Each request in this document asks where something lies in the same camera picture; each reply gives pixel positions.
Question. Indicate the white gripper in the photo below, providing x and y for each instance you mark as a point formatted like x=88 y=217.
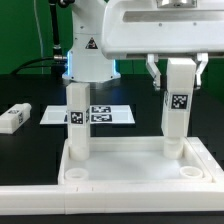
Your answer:
x=135 y=29

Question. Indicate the white desk top tray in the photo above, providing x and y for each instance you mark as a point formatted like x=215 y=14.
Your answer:
x=133 y=160

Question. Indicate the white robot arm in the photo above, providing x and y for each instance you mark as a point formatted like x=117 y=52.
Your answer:
x=86 y=61

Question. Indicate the fiducial marker sheet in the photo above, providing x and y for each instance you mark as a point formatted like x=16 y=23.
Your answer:
x=99 y=114

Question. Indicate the white L-shaped obstacle fence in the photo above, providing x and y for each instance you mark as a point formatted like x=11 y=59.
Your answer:
x=118 y=198

